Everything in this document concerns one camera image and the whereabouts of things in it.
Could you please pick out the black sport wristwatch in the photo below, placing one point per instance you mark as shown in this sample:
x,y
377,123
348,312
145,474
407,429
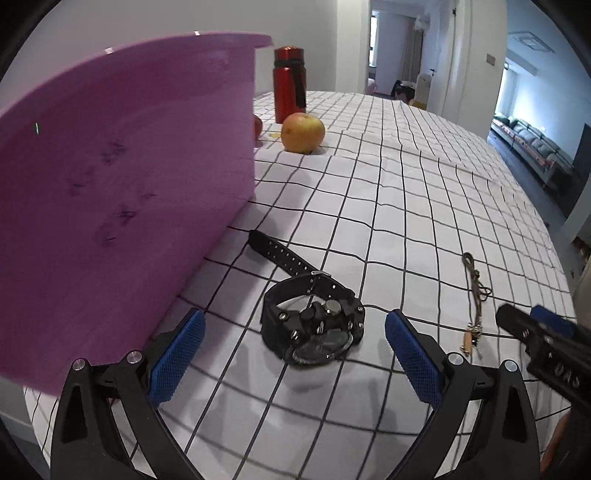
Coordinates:
x,y
314,318

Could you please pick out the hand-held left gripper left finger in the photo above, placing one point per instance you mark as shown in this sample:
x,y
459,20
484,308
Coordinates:
x,y
178,355

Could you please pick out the yellow orange apple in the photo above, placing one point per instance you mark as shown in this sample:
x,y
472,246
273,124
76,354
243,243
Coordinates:
x,y
302,133

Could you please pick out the white standing appliance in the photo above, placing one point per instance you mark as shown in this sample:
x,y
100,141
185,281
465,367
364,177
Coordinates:
x,y
424,90

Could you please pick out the white checkered tablecloth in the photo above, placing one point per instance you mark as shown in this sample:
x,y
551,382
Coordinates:
x,y
369,207

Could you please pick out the wall switch plate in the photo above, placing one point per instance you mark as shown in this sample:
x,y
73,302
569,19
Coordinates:
x,y
491,58

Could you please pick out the red apple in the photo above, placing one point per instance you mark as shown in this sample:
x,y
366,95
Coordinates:
x,y
257,128

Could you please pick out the dark bag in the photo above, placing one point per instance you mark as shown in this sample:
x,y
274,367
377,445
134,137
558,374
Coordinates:
x,y
402,90

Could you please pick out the purple plastic bin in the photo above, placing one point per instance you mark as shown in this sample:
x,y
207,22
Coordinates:
x,y
115,194

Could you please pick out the red metal bottle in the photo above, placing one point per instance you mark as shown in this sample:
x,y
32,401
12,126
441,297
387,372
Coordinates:
x,y
288,83

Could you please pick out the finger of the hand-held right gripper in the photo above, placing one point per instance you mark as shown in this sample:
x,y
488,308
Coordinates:
x,y
515,321
551,318

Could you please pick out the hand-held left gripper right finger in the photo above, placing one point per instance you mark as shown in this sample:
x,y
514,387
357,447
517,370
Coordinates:
x,y
413,355

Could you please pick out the grey green sofa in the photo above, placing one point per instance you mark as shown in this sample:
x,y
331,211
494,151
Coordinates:
x,y
538,150

